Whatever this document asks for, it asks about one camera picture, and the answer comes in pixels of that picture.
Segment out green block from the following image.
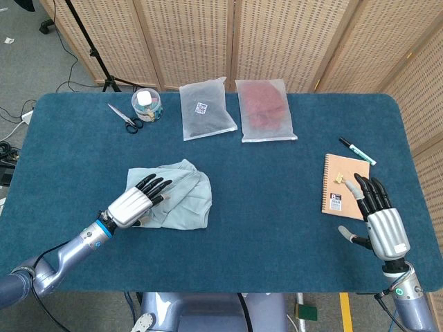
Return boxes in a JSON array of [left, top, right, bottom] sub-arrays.
[[295, 303, 318, 321]]

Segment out black white marker pen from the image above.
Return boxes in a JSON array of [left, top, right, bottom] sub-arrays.
[[338, 136, 377, 166]]

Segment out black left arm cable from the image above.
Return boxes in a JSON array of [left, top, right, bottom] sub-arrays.
[[30, 210, 105, 332]]

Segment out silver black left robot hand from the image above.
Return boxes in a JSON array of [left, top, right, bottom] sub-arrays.
[[107, 174, 173, 229]]

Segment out frosted bag with red garment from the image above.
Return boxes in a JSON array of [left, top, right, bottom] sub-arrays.
[[235, 78, 298, 143]]

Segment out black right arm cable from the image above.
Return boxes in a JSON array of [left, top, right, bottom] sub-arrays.
[[373, 292, 408, 332]]

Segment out black tripod stand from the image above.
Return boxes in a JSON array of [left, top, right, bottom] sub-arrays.
[[64, 0, 122, 93]]

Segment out kraft spiral notebook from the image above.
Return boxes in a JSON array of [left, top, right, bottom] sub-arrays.
[[320, 153, 372, 221]]

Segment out metal table leg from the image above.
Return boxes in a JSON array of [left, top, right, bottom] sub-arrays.
[[296, 293, 307, 332]]

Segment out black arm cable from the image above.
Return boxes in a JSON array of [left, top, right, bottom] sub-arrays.
[[373, 292, 408, 332], [30, 210, 105, 332]]

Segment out black floor cable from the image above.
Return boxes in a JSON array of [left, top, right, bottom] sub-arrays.
[[51, 0, 105, 87]]

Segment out clear plastic clip jar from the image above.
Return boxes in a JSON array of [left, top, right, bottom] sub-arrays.
[[131, 88, 165, 122]]

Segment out black-handled scissors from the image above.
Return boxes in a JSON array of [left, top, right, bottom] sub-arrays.
[[107, 102, 144, 134]]

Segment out light green t-shirt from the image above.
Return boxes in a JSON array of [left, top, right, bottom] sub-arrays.
[[126, 158, 213, 231]]

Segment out black torso hose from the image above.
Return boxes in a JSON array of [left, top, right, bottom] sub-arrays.
[[237, 293, 253, 332]]

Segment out teal blue table mat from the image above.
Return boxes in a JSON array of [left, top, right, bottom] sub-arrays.
[[0, 91, 443, 295]]

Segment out blue cable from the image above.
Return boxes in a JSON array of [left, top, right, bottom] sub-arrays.
[[126, 292, 139, 332]]

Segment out frosted bag with dark garment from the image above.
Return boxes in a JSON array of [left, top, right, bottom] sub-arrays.
[[179, 76, 239, 142]]

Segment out white power cable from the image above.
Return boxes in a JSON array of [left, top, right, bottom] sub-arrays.
[[0, 120, 27, 142]]

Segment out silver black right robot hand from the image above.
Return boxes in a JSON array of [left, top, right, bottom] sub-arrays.
[[338, 172, 412, 260]]

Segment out black equipment pile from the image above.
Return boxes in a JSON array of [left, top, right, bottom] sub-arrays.
[[0, 140, 21, 187]]

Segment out white perforated bracket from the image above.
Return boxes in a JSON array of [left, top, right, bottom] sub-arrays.
[[133, 313, 156, 332]]

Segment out blue-grey robot torso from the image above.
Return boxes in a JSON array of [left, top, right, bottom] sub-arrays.
[[140, 292, 288, 332]]

